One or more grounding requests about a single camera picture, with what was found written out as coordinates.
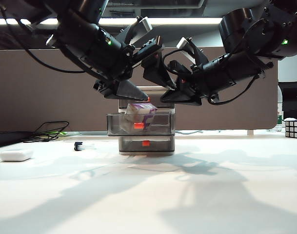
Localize black monitor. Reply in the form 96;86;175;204
277;82;297;120

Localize purple napkin pack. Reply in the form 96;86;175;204
125;102;158;131

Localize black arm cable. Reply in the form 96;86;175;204
207;74;260;106
0;0;90;74

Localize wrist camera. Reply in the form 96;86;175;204
119;16;154;47
176;37;202;66

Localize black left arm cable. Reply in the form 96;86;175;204
0;0;90;74

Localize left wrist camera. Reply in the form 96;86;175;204
119;16;154;47

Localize white rounded plastic case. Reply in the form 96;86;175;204
0;149;34;162

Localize long ceiling light strip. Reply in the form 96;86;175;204
0;17;226;26

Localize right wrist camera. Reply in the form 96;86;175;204
176;37;202;66

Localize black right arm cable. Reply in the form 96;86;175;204
207;74;260;106

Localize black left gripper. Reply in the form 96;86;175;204
93;35;176;102

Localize black camera cable loop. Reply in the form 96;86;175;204
162;52;188;77

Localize Rubik's cube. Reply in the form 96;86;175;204
282;118;297;140

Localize white plastic drawer cabinet frame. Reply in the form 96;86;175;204
118;85;176;156

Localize clear bottle green label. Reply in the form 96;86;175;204
276;87;284;128

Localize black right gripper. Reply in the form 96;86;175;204
160;59;218;106

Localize brown desk partition panel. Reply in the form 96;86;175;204
0;47;278;134

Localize black tangled cables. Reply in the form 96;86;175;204
23;121;70;143

